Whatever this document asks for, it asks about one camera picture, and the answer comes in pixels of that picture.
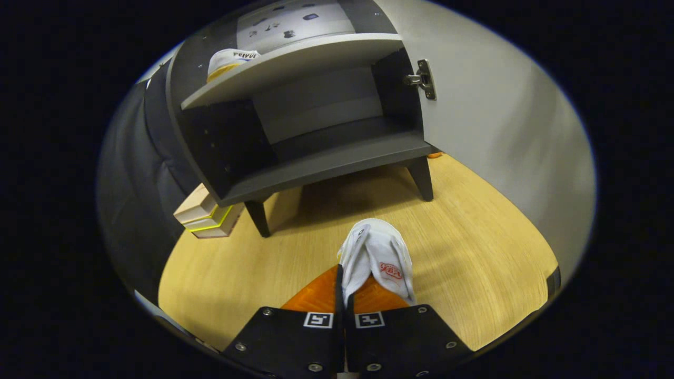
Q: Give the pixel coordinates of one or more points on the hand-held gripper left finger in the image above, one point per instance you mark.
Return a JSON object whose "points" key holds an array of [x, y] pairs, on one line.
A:
{"points": [[284, 342]]}

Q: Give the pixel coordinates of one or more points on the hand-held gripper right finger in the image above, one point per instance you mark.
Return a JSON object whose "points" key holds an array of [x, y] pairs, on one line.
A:
{"points": [[405, 342]]}

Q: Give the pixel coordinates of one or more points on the white shoe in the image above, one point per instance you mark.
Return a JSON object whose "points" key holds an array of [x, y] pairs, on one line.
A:
{"points": [[379, 252], [226, 60]]}

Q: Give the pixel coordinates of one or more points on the dark grey shoe cabinet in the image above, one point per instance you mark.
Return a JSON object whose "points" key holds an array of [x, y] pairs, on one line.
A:
{"points": [[326, 163]]}

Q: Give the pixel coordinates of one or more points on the beige shoe cabinet door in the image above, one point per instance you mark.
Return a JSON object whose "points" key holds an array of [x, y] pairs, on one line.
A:
{"points": [[500, 131]]}

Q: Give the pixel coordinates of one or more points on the metal door hinge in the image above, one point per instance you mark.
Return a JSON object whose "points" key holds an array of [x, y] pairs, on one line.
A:
{"points": [[425, 79]]}

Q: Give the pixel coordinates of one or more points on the cabinet inner shelf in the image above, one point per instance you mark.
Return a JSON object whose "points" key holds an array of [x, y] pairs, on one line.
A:
{"points": [[295, 63]]}

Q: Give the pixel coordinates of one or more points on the yellow-edged book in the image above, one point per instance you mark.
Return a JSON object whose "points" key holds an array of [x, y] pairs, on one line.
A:
{"points": [[210, 221]]}

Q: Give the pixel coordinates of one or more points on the black backdrop cloth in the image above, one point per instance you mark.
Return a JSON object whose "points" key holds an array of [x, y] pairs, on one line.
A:
{"points": [[137, 184]]}

